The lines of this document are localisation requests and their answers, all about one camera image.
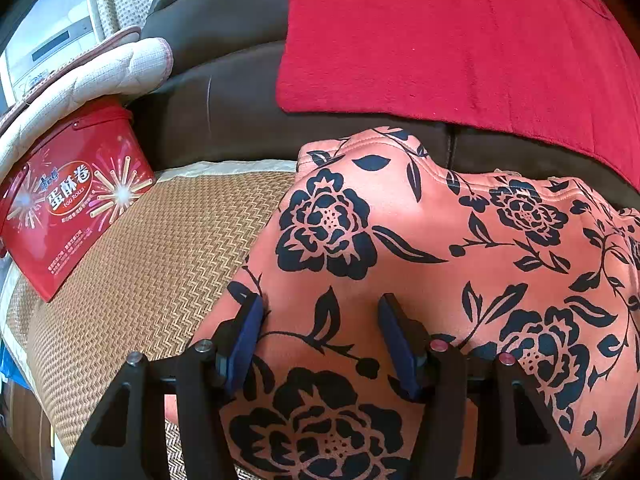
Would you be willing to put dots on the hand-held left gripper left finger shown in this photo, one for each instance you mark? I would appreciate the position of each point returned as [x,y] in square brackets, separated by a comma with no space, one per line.
[245,340]

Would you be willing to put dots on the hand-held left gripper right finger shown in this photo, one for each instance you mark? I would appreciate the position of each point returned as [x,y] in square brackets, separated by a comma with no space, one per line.
[397,345]

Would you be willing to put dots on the orange floral shirt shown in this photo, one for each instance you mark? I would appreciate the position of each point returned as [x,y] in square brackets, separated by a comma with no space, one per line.
[400,240]

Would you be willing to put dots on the woven rattan mat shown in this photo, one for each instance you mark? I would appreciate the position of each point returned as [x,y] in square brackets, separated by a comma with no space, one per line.
[150,285]

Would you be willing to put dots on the red printed tin box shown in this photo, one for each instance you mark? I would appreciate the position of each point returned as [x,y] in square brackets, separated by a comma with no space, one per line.
[65,220]

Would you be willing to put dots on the brown leather sofa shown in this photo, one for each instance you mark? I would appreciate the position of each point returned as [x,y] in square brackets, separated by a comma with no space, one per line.
[225,90]

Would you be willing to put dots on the red blanket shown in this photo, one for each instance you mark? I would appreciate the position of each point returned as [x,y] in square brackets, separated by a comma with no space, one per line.
[425,50]

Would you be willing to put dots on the white quilted pad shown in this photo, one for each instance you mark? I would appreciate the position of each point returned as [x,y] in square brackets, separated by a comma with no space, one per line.
[125,65]

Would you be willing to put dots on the standing air conditioner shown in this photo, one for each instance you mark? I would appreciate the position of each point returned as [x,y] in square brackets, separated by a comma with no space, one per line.
[50,35]

